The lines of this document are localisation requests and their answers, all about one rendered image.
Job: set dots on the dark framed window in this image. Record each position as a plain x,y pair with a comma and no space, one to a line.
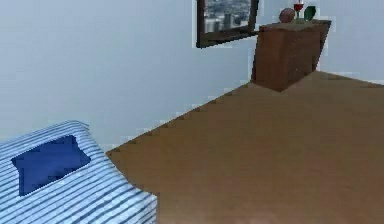
226,16

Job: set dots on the brown wooden chest of drawers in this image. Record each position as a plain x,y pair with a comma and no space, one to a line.
286,56

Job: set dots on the brown ball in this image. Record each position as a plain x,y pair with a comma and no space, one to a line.
287,15

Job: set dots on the blue striped bed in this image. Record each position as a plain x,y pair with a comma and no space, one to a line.
83,193

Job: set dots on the red wine glass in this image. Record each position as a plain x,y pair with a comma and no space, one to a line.
298,6

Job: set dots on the dark blue pillow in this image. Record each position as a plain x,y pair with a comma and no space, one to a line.
50,163

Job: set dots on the green bottle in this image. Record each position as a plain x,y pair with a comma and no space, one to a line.
309,13

